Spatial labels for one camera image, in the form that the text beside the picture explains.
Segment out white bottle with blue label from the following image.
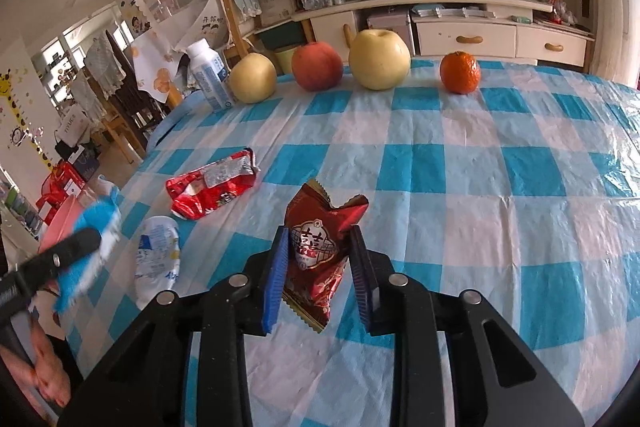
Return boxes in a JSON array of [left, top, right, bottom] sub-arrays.
[[186, 39, 236, 112]]

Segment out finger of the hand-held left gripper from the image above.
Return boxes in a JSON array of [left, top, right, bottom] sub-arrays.
[[20, 228, 102, 293]]

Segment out person's left hand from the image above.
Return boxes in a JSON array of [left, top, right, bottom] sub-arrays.
[[10, 307, 71, 418]]

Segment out yellow pear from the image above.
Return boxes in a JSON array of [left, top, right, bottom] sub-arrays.
[[228, 52, 277, 104]]

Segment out dark red snack wrapper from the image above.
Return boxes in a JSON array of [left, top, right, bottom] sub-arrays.
[[282, 179, 370, 334]]

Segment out dark wooden chair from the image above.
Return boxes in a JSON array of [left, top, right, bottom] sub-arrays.
[[102, 29, 166, 158]]

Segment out white printed paper cloth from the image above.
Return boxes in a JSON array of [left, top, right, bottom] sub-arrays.
[[131, 0, 226, 102]]

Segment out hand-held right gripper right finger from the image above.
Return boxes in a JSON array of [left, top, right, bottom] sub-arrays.
[[348, 224, 586, 427]]

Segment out orange tangerine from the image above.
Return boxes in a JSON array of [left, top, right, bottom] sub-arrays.
[[439, 51, 482, 95]]

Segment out red apple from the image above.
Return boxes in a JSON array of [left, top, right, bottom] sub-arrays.
[[291, 41, 345, 92]]

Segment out crumpled white pouch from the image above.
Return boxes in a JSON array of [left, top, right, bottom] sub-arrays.
[[135, 216, 182, 308]]

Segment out light wooden chair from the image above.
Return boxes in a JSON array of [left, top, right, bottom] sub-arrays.
[[215, 0, 281, 62]]

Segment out red gift bags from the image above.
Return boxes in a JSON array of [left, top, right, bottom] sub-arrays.
[[35, 159, 86, 220]]

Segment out blue wrapper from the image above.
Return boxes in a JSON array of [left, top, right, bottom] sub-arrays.
[[52, 189, 122, 315]]

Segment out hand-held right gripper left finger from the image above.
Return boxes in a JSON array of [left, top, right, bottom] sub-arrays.
[[57, 227, 291, 427]]

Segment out cardboard box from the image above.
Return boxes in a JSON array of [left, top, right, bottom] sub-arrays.
[[255, 0, 297, 25]]

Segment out silver box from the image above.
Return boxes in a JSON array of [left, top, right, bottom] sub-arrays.
[[370, 9, 415, 58]]

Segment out large yellow apple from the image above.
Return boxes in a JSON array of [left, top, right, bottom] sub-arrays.
[[348, 28, 412, 91]]

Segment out pink plastic bin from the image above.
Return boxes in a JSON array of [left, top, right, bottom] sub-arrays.
[[39, 196, 96, 255]]

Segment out green box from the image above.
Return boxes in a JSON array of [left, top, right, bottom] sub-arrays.
[[260, 22, 307, 50]]

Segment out giraffe wall sticker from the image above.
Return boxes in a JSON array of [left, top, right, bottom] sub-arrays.
[[0, 67, 56, 172]]

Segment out bright red snack packet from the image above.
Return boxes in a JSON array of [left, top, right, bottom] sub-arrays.
[[166, 148, 261, 220]]

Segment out cream cabinet with drawers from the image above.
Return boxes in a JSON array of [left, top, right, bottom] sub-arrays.
[[292, 0, 596, 70]]

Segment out stack of papers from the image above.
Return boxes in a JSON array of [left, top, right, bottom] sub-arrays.
[[410, 6, 496, 18]]

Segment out blue checked tablecloth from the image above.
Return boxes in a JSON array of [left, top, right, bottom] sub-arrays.
[[65, 57, 640, 427]]

